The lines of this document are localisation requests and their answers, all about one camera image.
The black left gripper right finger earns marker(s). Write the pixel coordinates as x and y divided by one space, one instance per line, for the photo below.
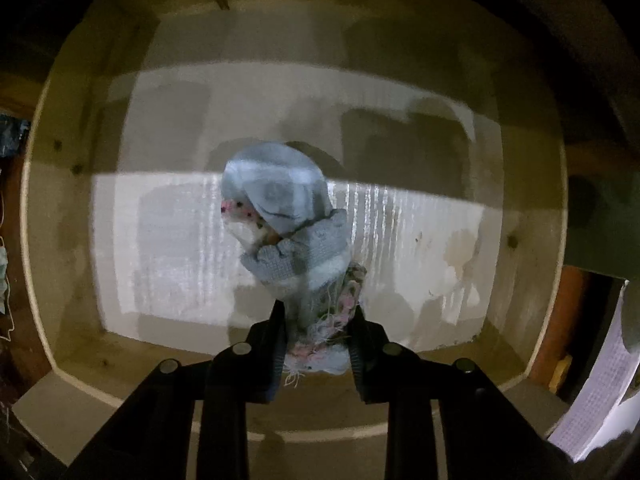
445 417

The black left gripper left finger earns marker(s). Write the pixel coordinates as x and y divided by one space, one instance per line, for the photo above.
148 437

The wooden nightstand drawer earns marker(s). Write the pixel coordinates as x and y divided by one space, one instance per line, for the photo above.
66 407

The white drawer liner paper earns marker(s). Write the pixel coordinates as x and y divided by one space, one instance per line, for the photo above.
218 186

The white dotted table cover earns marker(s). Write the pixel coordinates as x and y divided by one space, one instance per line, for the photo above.
602 393

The brown wooden nightstand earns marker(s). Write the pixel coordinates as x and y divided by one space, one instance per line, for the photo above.
575 60

